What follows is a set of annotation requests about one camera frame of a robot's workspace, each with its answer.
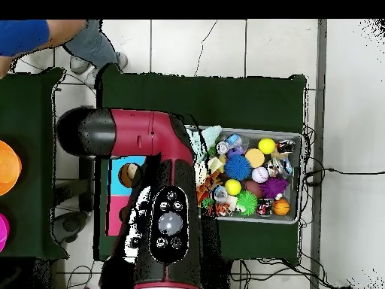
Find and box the wooden box with three holes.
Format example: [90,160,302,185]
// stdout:
[105,155,147,238]

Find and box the dark green tablecloth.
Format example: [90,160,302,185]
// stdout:
[93,62,308,266]

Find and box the grey rounded floor object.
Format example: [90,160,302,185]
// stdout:
[51,210,89,245]

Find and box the small orange basketball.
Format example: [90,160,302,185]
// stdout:
[272,197,291,217]

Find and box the green spiky ball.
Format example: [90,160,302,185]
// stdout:
[235,190,259,217]

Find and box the silver mesh bin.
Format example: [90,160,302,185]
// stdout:
[184,124,304,226]

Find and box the orange foam disc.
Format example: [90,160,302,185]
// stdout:
[244,148,265,169]

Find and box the white baseball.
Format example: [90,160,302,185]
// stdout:
[251,166,270,184]

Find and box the purple spiky ball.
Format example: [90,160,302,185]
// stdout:
[259,176,290,200]

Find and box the person's hand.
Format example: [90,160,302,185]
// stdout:
[0,56,14,80]

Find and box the cream knitted cloth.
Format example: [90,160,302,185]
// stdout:
[195,156,225,181]

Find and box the mint knitted cloth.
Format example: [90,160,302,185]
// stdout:
[187,124,223,162]

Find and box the black floor cable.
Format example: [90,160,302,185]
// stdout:
[303,167,385,177]

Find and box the dark green side table cloth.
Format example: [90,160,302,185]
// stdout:
[0,67,69,260]

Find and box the pink ball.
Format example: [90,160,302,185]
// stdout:
[0,212,11,253]

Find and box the person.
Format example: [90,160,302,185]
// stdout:
[0,20,129,88]

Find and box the orange round object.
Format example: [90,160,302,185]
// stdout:
[0,139,23,196]

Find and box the blue spiky ball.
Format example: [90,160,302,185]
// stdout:
[223,154,253,181]

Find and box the yellow tennis ball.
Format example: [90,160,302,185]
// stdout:
[224,179,242,196]

